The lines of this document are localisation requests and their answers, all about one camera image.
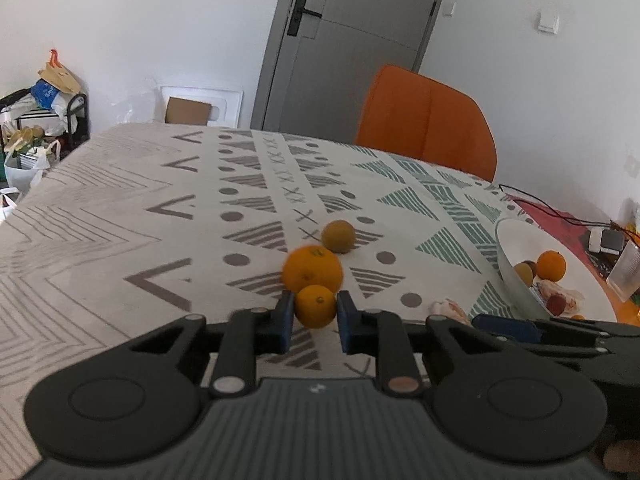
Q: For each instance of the white framed cardboard panel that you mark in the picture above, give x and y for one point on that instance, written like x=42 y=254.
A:
x=227 y=102

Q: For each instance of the white charger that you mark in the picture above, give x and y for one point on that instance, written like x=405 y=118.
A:
x=595 y=240

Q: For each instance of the person's right hand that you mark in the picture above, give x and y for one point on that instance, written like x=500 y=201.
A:
x=622 y=457

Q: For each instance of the black metal rack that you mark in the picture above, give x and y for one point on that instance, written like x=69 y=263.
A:
x=80 y=120

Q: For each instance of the orange chair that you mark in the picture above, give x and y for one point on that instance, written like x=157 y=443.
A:
x=425 y=120

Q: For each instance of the large white wall switch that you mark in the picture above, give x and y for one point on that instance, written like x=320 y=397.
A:
x=548 y=21

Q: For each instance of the small red fruit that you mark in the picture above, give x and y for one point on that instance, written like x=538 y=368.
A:
x=534 y=269

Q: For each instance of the round brown fruit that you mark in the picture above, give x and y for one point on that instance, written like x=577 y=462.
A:
x=338 y=236

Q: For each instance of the dark red round fruit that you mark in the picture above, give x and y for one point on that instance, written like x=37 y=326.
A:
x=556 y=304

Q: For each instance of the brown paper bag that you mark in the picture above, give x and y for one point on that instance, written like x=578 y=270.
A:
x=60 y=77

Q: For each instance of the brown cardboard piece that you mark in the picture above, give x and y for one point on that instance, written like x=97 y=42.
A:
x=187 y=111

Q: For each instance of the small grey box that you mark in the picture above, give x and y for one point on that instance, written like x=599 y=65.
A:
x=612 y=241

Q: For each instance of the round green-brown fruit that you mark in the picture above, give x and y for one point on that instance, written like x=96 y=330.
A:
x=523 y=272

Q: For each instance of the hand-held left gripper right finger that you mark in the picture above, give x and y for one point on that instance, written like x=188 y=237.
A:
x=350 y=325

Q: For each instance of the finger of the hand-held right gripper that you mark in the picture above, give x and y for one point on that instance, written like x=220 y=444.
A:
x=505 y=327
x=575 y=347

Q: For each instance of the white plastic bag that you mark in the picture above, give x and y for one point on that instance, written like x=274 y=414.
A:
x=25 y=175

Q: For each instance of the small white light switch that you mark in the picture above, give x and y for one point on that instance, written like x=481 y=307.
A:
x=448 y=9

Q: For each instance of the patterned white tablecloth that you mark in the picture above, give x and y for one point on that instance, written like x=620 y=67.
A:
x=125 y=210

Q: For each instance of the pale yellow bundle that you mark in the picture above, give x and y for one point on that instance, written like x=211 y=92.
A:
x=22 y=137

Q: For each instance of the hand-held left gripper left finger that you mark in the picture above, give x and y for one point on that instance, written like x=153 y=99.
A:
x=282 y=322

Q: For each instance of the large orange with sticker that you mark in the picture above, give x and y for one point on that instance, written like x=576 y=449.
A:
x=312 y=266

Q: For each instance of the clear plastic cup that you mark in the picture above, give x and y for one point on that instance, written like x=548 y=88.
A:
x=625 y=272

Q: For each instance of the grey door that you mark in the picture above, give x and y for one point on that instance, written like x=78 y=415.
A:
x=350 y=35

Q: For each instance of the white bowl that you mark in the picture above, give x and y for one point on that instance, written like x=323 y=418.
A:
x=515 y=240

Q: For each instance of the blue plastic bag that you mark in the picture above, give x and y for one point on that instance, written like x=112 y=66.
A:
x=46 y=92

